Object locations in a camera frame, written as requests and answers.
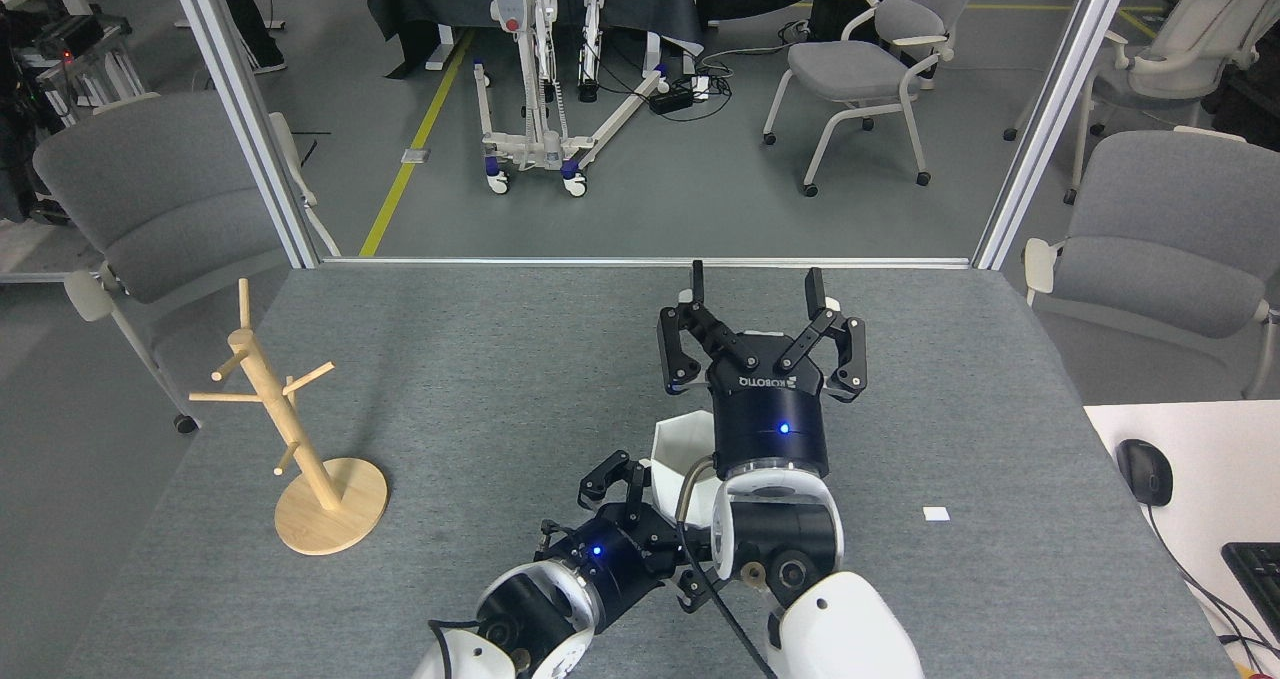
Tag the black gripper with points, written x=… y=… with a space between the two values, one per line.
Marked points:
x=770 y=409
x=620 y=559

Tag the white faceted cup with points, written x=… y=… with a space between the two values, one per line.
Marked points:
x=685 y=439

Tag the wooden cup rack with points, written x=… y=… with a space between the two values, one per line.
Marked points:
x=320 y=519

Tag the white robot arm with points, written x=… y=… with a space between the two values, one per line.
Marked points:
x=530 y=619
x=800 y=559

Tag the dark equipment rack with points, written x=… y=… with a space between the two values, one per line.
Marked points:
x=70 y=49

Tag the small white paper piece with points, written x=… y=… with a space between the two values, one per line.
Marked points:
x=937 y=514

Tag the black power strip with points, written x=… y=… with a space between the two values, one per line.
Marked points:
x=675 y=97

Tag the grey office chair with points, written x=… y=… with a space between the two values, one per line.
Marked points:
x=1170 y=239
x=1170 y=74
x=850 y=64
x=170 y=209

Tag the white stand on wheels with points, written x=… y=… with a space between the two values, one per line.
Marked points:
x=545 y=144

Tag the grey floor outlet plate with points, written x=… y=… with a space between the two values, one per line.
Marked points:
x=415 y=156

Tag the black computer mouse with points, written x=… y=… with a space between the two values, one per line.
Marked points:
x=1145 y=471

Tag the white desk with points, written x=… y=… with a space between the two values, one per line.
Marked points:
x=1220 y=459

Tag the black keyboard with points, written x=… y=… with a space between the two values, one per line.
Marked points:
x=1260 y=579

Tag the person's legs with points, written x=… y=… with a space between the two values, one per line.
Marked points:
x=250 y=29

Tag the silver aluminium rail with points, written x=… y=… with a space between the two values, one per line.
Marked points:
x=500 y=262

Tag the silver aluminium post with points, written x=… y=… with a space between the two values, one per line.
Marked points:
x=245 y=109
x=1050 y=119

